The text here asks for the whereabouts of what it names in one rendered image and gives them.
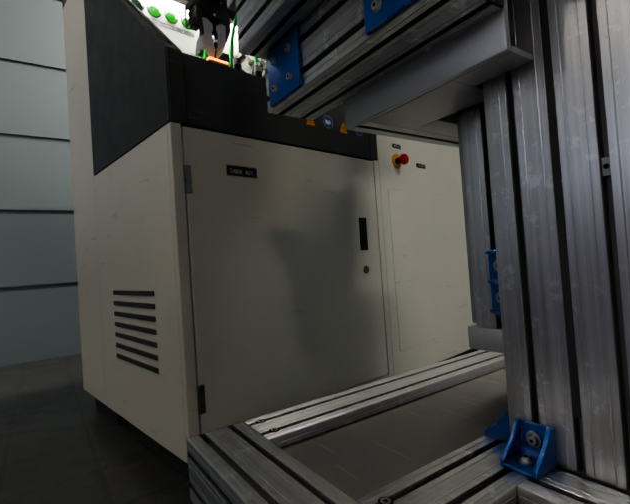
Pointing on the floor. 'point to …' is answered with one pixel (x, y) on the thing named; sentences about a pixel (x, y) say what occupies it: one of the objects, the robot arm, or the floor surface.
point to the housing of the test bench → (85, 206)
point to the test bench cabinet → (159, 294)
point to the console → (424, 253)
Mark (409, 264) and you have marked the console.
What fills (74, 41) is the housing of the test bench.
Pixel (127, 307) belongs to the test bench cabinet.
